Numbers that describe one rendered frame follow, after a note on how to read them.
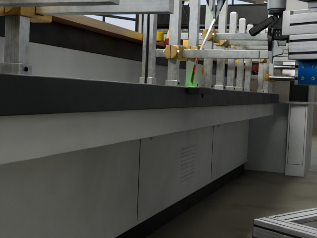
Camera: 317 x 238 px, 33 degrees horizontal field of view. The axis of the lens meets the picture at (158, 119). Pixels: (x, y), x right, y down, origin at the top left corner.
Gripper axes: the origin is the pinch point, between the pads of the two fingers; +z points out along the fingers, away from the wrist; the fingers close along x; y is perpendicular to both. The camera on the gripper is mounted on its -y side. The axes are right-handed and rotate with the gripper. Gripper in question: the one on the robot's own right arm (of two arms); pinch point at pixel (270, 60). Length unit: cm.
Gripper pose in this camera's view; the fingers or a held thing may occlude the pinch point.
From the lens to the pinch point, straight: 224.5
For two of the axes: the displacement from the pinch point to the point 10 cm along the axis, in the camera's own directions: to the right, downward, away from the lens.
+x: 3.4, -0.4, 9.4
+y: 9.4, 0.3, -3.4
